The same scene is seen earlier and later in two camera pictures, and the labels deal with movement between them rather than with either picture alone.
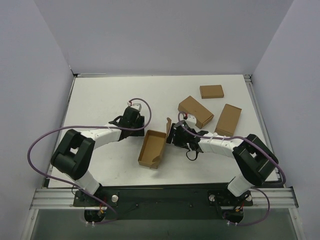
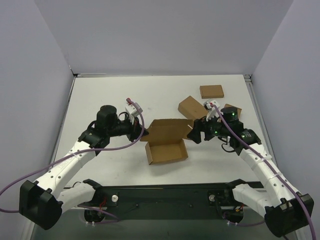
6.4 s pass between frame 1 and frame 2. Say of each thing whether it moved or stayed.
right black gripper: moved
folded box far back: stayed
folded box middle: stayed
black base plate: stayed
